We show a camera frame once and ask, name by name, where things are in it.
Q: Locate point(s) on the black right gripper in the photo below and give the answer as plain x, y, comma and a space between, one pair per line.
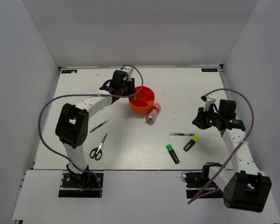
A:
199, 121

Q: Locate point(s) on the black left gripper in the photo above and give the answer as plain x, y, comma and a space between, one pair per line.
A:
131, 84

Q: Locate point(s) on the yellow highlighter marker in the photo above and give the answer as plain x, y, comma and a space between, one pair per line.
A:
191, 143

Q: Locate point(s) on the blue gel pen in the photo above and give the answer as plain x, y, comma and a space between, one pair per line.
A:
100, 125

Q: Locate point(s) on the green gel pen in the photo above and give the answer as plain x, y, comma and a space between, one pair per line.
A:
181, 134

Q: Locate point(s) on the green highlighter marker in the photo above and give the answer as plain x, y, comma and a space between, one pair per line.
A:
172, 154

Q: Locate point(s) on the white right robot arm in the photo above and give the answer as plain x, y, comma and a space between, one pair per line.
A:
243, 187

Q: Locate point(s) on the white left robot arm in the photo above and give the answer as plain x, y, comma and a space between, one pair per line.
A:
72, 126

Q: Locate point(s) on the orange round organizer container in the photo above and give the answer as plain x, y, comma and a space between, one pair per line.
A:
144, 101

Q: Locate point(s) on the pink lid marker tube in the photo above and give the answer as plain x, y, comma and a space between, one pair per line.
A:
150, 118

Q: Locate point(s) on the right blue table label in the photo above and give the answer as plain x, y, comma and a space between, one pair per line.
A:
209, 69

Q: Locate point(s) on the blue table label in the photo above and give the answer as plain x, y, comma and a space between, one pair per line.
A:
209, 69
69, 71

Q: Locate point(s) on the left blue table label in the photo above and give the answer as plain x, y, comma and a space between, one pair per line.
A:
69, 71

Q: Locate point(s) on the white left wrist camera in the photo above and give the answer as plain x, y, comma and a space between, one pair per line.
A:
128, 70

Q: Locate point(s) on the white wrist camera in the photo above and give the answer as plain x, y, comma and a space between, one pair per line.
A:
128, 70
208, 101

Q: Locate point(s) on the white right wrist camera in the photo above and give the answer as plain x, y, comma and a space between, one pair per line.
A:
208, 101

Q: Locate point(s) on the black handled scissors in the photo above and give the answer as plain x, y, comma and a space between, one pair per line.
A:
96, 153

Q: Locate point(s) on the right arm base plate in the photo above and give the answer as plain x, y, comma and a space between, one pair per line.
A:
195, 180

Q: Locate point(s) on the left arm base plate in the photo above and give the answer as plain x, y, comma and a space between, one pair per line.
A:
70, 188

